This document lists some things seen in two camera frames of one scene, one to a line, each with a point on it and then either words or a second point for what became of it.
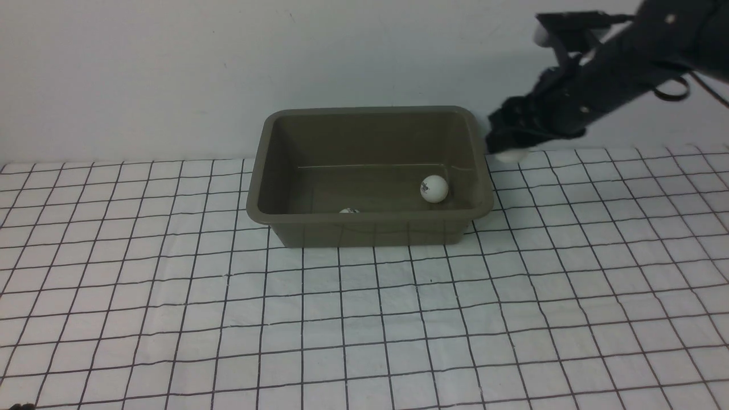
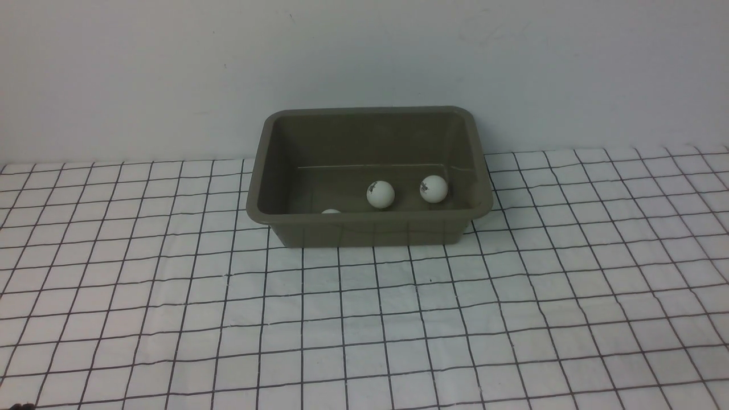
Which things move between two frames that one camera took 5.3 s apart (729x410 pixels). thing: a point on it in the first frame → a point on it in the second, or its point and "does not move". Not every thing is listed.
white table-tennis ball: x=434 y=188 does not move
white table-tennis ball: x=511 y=156 → x=380 y=194
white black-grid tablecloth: x=599 y=280 does not move
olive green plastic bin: x=350 y=177 does not move
